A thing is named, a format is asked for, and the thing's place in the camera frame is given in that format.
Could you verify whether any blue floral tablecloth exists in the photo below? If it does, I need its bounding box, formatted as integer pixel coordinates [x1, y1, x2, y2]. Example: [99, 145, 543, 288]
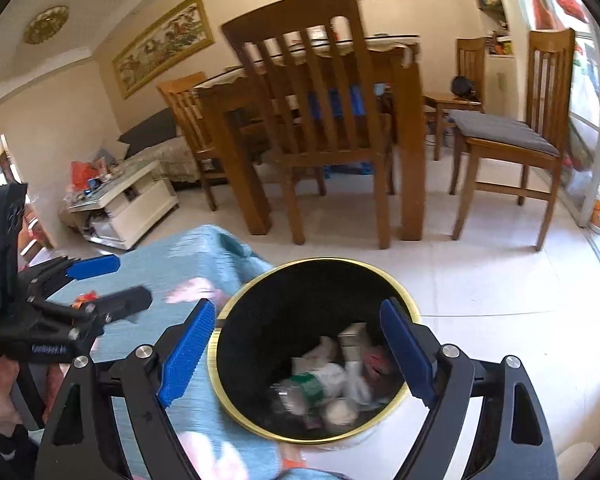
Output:
[27, 224, 346, 480]

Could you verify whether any grey sofa with cover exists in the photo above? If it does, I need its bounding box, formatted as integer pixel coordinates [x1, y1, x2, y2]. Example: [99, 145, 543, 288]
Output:
[117, 107, 206, 191]

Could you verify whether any lace table cover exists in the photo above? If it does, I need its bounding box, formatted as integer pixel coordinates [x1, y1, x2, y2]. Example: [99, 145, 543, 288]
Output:
[195, 35, 421, 91]

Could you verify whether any red window decoration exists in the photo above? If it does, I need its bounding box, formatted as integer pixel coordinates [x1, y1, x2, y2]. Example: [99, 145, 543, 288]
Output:
[530, 0, 592, 28]

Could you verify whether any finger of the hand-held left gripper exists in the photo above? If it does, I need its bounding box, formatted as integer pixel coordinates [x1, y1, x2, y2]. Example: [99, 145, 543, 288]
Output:
[27, 286, 153, 341]
[19, 254, 120, 301]

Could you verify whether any person's left forearm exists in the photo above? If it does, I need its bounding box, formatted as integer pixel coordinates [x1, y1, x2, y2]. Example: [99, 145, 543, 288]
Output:
[0, 407, 41, 480]

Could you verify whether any wooden dining table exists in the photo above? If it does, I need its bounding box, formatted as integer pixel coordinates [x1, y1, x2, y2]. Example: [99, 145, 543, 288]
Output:
[195, 35, 426, 251]

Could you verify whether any small wooden chair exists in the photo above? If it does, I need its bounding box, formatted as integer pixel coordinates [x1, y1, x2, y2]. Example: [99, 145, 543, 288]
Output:
[422, 36, 488, 161]

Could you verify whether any wooden chair bare seat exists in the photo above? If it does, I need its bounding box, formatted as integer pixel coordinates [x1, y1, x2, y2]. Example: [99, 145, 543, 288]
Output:
[157, 71, 231, 211]

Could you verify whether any large wooden slat-back chair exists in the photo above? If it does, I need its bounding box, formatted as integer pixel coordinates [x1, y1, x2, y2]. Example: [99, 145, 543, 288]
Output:
[221, 0, 396, 251]

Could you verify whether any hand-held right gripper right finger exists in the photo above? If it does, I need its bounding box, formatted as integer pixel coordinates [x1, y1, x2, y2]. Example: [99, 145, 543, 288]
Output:
[379, 297, 560, 480]

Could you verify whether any blue plastic stool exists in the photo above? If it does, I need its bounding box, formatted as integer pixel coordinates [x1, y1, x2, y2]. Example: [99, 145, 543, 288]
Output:
[307, 85, 378, 116]

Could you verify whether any orange plastic bag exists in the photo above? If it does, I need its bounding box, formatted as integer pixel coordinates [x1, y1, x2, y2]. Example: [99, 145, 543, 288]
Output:
[70, 160, 97, 191]

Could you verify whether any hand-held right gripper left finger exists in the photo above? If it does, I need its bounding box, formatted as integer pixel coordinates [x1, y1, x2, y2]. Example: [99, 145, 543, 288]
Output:
[32, 299, 217, 480]

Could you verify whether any wooden chair with cushion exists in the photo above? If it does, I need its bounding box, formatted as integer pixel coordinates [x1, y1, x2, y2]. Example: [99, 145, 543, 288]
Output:
[447, 27, 576, 252]

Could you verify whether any gold ceiling lamp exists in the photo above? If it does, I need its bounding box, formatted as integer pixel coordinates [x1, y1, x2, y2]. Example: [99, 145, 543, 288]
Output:
[22, 5, 70, 45]

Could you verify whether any black gold-rimmed trash bin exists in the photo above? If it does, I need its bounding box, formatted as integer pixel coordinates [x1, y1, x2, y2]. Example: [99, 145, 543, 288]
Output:
[207, 258, 423, 446]

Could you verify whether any grey seat cushion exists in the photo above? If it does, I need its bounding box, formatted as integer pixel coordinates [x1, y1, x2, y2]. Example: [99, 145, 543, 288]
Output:
[449, 109, 561, 157]

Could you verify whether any gold-framed horse painting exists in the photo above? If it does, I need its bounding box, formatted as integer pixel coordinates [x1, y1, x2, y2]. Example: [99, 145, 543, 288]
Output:
[111, 0, 216, 101]

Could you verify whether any white coffee table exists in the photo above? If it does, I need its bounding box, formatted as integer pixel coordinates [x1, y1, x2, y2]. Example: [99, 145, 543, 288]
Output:
[62, 160, 179, 251]

